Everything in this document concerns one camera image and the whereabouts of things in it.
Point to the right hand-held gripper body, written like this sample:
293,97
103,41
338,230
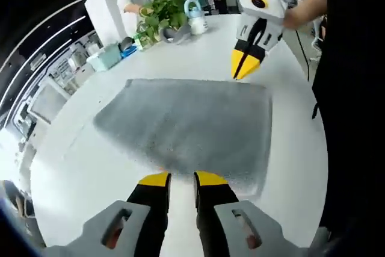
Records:
264,1

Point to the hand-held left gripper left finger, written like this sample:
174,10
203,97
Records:
150,209

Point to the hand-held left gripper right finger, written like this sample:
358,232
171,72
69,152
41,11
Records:
216,209

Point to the grey towel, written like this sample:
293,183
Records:
192,124

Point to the white blue kettle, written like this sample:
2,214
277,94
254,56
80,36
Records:
197,23

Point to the grey cloth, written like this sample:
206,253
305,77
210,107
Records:
177,35

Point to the white table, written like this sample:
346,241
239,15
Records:
90,163

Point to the green potted plant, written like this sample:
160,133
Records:
164,10

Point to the green white carton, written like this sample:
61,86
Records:
143,41

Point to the small blue tray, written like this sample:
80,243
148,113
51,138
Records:
128,52

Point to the person's black clothing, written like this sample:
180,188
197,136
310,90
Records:
355,133

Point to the teal storage box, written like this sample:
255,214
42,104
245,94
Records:
103,58

